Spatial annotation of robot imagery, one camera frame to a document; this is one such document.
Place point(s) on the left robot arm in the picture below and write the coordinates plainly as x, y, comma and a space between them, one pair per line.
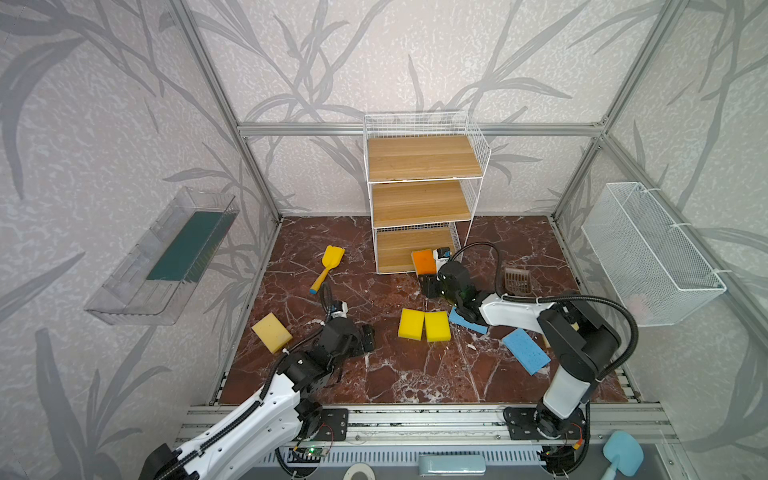
282, 410

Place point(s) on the light blue brush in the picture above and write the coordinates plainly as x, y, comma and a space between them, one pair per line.
624, 454

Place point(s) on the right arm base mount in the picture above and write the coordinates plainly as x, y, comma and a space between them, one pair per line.
528, 423

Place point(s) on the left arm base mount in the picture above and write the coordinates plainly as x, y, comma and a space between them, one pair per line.
326, 424

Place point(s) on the white wire wooden shelf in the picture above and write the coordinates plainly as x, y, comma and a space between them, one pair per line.
424, 173

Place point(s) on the green circuit board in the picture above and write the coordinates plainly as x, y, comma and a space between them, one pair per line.
310, 455

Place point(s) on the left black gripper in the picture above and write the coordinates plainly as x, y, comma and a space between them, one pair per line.
365, 338

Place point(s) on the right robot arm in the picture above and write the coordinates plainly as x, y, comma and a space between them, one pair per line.
590, 336

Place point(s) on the white wire wall basket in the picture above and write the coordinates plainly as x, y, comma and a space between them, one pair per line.
656, 271

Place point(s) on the yellow foam sponge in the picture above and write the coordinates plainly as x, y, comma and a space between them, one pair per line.
411, 324
437, 326

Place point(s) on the yellow toy shovel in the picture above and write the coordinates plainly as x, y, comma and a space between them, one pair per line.
331, 259

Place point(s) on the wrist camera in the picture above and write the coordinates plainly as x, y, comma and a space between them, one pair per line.
441, 256
338, 309

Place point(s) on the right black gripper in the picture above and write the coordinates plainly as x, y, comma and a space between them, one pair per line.
430, 284

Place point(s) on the clear plastic wall tray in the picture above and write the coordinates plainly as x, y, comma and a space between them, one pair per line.
152, 285

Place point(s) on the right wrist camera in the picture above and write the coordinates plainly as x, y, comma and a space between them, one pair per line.
441, 256

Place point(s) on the blue cellulose sponge far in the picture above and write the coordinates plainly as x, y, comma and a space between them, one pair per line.
528, 353

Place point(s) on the blue cellulose sponge near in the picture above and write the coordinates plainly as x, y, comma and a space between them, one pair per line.
457, 319

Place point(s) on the blue cellulose sponge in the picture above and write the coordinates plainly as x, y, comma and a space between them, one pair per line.
457, 319
528, 353

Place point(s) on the beige orange scrub sponge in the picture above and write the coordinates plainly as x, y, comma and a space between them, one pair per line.
424, 262

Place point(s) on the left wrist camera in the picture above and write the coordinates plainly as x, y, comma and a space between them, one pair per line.
338, 309

